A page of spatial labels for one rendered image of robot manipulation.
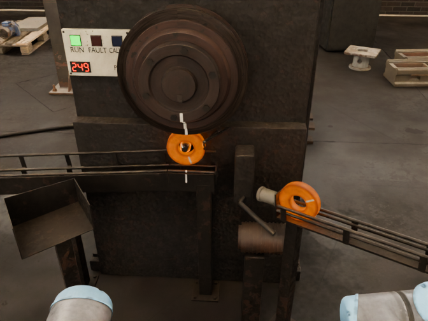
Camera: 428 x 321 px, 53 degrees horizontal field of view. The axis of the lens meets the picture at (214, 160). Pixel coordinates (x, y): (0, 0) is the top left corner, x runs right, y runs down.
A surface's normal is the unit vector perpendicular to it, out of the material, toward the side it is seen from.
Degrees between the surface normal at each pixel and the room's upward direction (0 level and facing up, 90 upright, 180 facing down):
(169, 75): 90
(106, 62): 90
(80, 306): 17
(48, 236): 5
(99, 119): 0
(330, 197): 0
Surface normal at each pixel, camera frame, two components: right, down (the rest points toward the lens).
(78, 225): -0.07, -0.83
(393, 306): -0.04, -0.69
